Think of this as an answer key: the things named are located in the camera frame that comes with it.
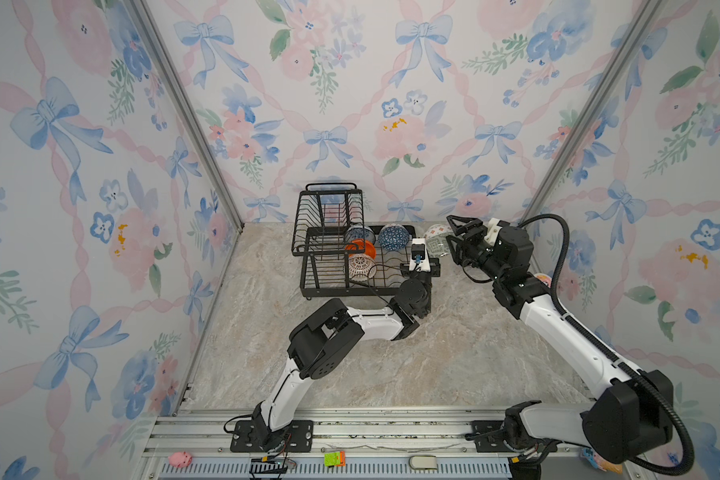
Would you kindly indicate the white brown lattice bowl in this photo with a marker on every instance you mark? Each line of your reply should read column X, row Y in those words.
column 361, row 267

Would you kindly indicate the blue triangle pattern bowl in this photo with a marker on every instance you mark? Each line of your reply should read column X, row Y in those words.
column 393, row 237

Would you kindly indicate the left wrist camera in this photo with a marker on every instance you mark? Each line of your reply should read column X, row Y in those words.
column 419, row 258

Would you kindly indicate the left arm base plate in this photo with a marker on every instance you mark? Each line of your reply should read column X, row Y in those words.
column 250, row 437

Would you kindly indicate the green patterned bowl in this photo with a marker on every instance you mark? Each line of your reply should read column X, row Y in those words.
column 436, row 240

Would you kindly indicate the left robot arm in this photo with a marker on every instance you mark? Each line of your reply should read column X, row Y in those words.
column 322, row 341

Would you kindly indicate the ice cream cone toy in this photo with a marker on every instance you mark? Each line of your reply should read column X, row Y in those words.
column 599, row 463

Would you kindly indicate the aluminium front rail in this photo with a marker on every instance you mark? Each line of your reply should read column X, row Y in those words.
column 378, row 443

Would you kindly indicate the aluminium corner post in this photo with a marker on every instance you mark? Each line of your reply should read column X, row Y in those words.
column 156, row 47
column 643, row 20

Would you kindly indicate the aluminium corner post left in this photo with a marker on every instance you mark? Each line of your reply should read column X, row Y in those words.
column 156, row 47

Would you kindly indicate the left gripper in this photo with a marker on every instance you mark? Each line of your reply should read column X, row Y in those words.
column 432, row 273

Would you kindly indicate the blue floral bowl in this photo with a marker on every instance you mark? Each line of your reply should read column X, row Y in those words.
column 359, row 232

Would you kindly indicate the aluminium corner post right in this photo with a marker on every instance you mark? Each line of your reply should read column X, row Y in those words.
column 643, row 20

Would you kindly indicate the white small eraser block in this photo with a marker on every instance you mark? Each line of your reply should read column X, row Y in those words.
column 423, row 463

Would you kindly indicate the pink yogurt cup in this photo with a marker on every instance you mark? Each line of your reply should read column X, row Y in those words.
column 544, row 278

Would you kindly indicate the green orange small block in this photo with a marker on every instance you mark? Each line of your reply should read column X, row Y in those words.
column 334, row 459

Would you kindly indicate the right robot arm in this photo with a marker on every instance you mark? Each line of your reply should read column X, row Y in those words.
column 631, row 417

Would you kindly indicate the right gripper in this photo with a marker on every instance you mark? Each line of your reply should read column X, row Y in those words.
column 475, row 228

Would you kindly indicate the pink toy pig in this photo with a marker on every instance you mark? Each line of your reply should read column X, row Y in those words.
column 180, row 460

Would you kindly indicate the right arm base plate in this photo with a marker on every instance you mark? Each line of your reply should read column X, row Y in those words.
column 491, row 436

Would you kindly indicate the orange plastic bowl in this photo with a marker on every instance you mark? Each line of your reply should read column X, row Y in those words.
column 361, row 246

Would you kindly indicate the black wire dish rack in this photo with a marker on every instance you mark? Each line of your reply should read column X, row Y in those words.
column 343, row 255

